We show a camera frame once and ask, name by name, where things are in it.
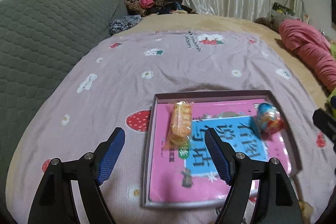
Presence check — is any blue foil surprise egg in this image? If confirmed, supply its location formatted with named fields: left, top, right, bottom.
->
left=256, top=102, right=284, bottom=134

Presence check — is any pink quilt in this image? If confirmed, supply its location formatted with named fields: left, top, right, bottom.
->
left=278, top=19, right=335, bottom=92

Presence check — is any pink blue children's book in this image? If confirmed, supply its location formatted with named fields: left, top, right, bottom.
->
left=147, top=99, right=291, bottom=206

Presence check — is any grey shallow cardboard box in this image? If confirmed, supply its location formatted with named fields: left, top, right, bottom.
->
left=142, top=90, right=302, bottom=209

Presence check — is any side table with clutter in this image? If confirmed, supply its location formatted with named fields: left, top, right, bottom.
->
left=271, top=0, right=310, bottom=24

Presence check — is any tan blanket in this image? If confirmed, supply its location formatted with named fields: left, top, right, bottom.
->
left=116, top=14, right=328, bottom=109

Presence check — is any orange cracker packet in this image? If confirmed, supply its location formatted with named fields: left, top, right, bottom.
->
left=164, top=101, right=194, bottom=149

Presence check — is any pink strawberry print bedsheet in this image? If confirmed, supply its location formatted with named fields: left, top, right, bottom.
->
left=6, top=32, right=335, bottom=223

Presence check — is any grey quilted headboard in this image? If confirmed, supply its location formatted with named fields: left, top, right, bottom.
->
left=1, top=0, right=127, bottom=188

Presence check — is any blue patterned cloth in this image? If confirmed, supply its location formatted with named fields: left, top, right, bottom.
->
left=109, top=15, right=142, bottom=36

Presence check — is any pile of clothes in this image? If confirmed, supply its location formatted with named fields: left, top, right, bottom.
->
left=124, top=0, right=197, bottom=17

